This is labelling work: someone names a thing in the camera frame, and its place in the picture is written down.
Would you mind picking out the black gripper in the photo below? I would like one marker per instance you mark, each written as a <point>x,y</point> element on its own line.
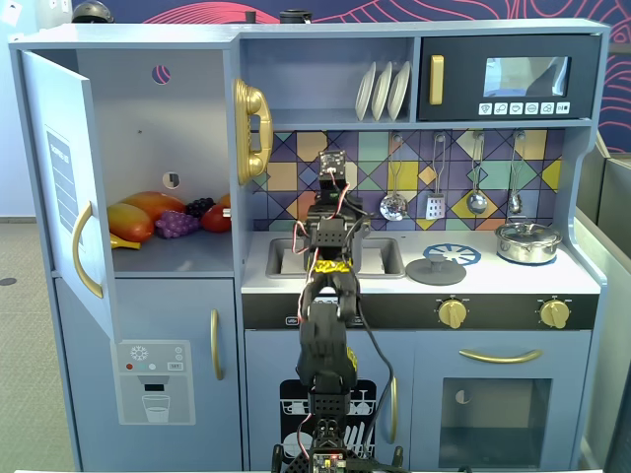
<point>356,228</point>

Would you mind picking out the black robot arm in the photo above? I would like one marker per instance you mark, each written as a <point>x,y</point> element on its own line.
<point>325,345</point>

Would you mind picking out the blue cabinet door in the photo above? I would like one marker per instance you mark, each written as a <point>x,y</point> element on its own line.
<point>59,123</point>

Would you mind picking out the metal skimmer spoon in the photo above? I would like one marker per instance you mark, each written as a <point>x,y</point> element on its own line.
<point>393,207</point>

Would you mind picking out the white toy plate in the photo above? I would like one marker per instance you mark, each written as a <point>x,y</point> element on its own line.
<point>381,91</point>
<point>398,88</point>
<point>365,93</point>

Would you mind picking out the gold toy telephone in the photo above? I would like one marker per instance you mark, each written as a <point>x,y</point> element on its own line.
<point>242,133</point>

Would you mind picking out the gray toy sink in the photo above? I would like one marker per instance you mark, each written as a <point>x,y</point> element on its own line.
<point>392,256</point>

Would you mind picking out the metal slotted spatula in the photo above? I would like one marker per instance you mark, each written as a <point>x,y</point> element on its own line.
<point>434,207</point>

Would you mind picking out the orange toy fruit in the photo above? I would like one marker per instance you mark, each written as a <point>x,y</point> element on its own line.
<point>225,200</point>

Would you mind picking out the red toy tomato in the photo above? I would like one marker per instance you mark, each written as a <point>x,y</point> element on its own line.
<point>214,219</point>

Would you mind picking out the dark toy grapes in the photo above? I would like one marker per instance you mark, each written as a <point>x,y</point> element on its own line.
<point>199,206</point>

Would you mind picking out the metal ladle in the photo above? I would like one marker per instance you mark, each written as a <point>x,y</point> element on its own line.
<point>476,202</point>

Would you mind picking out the gray pot lid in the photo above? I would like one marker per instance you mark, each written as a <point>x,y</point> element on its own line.
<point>434,273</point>

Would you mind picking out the black round device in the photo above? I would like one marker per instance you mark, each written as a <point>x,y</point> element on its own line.
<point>296,17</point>

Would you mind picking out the black toy microwave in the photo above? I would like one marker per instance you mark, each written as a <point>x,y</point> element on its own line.
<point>463,88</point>

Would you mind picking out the small black cylinder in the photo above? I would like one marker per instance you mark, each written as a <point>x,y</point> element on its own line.
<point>250,16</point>

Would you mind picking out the purple toy grapes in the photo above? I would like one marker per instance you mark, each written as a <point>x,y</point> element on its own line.
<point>175,224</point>

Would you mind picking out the orange red toy mango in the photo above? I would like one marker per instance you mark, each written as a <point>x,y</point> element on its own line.
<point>153,203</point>

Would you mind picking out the small metal spoon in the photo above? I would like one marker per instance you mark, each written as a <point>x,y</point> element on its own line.
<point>515,202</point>

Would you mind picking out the gold stove knob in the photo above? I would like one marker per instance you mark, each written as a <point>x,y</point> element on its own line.
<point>452,313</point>
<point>554,314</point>

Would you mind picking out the blue dishwasher door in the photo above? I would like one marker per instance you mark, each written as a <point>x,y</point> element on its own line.
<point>266,355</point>

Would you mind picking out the yellow orange toy mango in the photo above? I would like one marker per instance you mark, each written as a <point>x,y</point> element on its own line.
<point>128,222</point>

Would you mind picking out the steel pot with lid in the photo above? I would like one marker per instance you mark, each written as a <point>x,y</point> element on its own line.
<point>527,249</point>

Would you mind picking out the yellow toy banana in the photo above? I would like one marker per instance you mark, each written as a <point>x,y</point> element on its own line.
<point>123,243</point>

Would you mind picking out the blue toy kitchen unit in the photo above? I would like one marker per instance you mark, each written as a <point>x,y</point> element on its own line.
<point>148,34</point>

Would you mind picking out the blue fridge door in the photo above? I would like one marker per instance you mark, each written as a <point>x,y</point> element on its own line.
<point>162,315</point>

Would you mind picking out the blue oven door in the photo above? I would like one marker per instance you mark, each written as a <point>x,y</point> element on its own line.
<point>429,394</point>

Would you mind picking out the gray shopping list sticker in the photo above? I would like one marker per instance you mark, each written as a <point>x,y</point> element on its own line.
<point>61,172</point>

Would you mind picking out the black helmet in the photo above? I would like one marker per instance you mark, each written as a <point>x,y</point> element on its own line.
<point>93,11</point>

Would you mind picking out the gray ice dispenser sticker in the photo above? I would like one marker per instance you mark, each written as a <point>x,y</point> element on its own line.
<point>158,409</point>

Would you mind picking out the black floor disc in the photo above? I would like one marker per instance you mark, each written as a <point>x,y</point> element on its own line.
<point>7,281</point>

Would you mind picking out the white wall outlet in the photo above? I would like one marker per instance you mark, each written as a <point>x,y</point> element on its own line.
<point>11,12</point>

